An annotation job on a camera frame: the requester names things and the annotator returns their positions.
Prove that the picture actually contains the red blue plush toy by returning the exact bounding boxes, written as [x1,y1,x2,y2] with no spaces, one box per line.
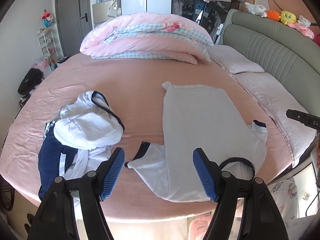
[42,10,54,28]

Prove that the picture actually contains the black round side table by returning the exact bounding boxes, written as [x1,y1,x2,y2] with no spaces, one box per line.
[0,177,15,211]

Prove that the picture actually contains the white navy-trimmed pants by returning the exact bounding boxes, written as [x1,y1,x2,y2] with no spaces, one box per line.
[38,91,125,199]

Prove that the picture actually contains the orange plush toy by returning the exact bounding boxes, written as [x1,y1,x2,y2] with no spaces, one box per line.
[266,10,280,22]

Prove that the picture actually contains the yellow plush toy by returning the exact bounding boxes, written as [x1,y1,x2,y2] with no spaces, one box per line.
[279,10,297,25]

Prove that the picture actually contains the pink white plush toy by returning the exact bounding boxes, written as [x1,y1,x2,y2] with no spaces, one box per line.
[287,15,315,40]

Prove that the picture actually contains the folded pink checkered quilt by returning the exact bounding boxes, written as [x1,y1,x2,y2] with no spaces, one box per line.
[80,12,213,65]

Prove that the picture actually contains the white navy-trimmed jacket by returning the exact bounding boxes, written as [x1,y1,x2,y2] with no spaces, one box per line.
[126,82,268,203]

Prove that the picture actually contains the silver drawer cabinet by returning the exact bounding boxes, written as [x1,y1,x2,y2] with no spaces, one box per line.
[92,1,121,27]

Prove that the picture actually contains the white black wardrobe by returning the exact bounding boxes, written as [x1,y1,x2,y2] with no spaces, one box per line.
[121,0,235,42]

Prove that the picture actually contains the pink bed sheet mattress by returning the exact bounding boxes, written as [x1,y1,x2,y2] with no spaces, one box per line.
[1,54,291,204]

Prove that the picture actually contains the grey padded headboard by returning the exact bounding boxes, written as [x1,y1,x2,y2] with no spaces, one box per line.
[219,9,319,115]

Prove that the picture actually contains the grey door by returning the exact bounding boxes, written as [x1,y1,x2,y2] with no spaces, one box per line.
[55,0,92,57]

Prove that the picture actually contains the white wire shelf rack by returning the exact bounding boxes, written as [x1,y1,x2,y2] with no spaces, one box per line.
[37,28,59,66]

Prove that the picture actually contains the black bag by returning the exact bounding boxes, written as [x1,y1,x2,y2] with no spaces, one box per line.
[17,68,43,95]

